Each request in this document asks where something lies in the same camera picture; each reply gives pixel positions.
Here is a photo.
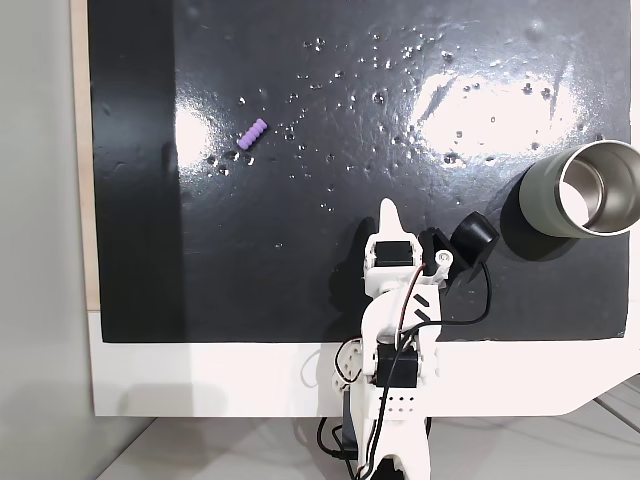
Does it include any purple ribbed pen grip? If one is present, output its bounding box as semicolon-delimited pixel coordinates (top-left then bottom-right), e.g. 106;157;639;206
237;118;269;151

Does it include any sage green steel mug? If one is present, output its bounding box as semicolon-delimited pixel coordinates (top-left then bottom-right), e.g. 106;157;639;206
516;139;640;239

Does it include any black oval gripper camera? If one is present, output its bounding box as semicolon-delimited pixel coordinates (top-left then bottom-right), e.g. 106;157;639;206
418;211;501;297

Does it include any red white motor wire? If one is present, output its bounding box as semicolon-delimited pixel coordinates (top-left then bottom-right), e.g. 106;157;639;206
394;263;429;351

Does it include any black table mat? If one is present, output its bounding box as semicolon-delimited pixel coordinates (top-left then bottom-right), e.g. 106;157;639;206
87;0;633;345

